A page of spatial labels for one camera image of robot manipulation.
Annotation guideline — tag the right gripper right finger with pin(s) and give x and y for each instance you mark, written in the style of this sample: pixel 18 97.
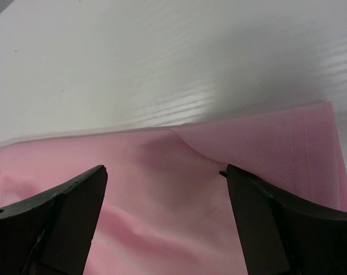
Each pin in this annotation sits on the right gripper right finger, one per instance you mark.
pixel 281 233

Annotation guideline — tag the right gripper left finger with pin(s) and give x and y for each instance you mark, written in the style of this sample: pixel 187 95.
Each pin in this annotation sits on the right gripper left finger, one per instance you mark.
pixel 52 232

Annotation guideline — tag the pink t-shirt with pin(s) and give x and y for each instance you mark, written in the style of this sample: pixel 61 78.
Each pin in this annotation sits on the pink t-shirt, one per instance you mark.
pixel 166 207

